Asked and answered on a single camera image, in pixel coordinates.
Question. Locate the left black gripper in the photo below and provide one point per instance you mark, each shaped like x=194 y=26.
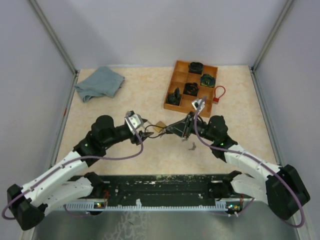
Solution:
x=142 y=136

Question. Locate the blue folded cloth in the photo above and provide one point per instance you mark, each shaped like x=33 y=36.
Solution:
x=103 y=82

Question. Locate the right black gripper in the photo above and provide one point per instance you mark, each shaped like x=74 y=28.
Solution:
x=179 y=128

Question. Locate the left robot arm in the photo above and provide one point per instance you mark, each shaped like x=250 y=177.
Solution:
x=31 y=203

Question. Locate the black cable lock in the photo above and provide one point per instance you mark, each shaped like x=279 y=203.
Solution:
x=149 y=128

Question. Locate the white toothed cable duct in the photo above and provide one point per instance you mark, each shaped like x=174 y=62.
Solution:
x=143 y=204

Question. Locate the brass padlock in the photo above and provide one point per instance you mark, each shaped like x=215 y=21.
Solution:
x=159 y=126

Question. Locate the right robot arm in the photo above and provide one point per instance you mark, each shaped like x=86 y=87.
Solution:
x=280 y=187

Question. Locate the red cable lock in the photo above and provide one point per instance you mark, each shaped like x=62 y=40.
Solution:
x=219 y=92

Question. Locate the wooden compartment tray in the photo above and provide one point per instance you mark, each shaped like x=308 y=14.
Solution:
x=189 y=81

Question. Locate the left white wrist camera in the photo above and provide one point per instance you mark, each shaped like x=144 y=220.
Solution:
x=133 y=121

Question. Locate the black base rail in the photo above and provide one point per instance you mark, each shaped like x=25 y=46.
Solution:
x=122 y=188

